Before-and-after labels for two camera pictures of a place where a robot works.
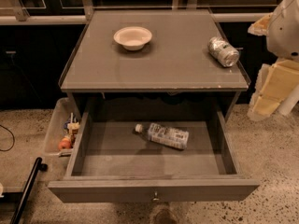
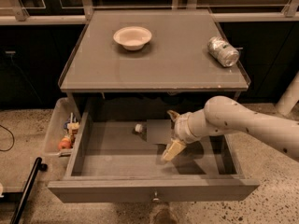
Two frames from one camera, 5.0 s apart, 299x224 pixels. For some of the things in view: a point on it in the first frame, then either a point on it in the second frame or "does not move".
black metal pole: x=37 y=167 does not move
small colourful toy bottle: x=73 y=127 does not move
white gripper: x=286 y=32 -> x=181 y=129
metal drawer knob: x=156 y=196 does not move
